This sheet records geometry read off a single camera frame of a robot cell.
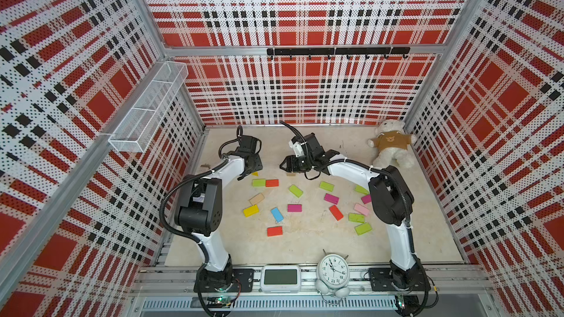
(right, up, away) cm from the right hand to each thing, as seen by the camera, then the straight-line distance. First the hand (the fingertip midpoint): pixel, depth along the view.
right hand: (286, 166), depth 92 cm
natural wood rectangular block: (-13, -14, +1) cm, 19 cm away
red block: (-7, -8, +6) cm, 12 cm away
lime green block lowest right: (+30, -24, -7) cm, 39 cm away
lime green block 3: (+18, -9, +7) cm, 21 cm away
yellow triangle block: (-15, -4, +9) cm, 18 cm away
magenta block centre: (+3, -17, -1) cm, 18 cm away
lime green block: (-13, -8, +6) cm, 17 cm away
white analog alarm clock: (+16, -34, -20) cm, 43 cm away
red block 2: (+21, -19, -3) cm, 28 cm away
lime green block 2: (+4, -11, +4) cm, 12 cm away
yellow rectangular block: (-15, -19, -1) cm, 24 cm away
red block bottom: (-4, -25, -7) cm, 26 cm away
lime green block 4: (+28, -20, -5) cm, 35 cm away
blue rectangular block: (-4, -20, -3) cm, 20 cm away
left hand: (-14, 0, +6) cm, 15 cm away
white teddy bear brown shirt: (+51, +9, +12) cm, 53 cm away
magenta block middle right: (+19, -14, +1) cm, 24 cm away
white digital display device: (-1, -35, -21) cm, 41 cm away
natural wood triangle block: (+2, -4, +7) cm, 8 cm away
